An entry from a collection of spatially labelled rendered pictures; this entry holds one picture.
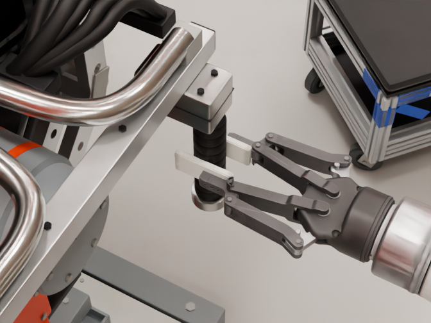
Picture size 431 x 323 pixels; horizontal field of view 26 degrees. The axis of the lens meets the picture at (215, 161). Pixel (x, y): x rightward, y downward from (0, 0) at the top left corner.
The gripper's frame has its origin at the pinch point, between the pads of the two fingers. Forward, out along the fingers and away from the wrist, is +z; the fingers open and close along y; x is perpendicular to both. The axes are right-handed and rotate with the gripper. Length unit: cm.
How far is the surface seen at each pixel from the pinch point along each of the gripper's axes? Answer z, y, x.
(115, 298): 27, 10, -75
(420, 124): -9, 71, -67
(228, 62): 40, 80, -83
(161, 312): 18, 13, -76
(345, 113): 7, 69, -71
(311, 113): 16, 75, -83
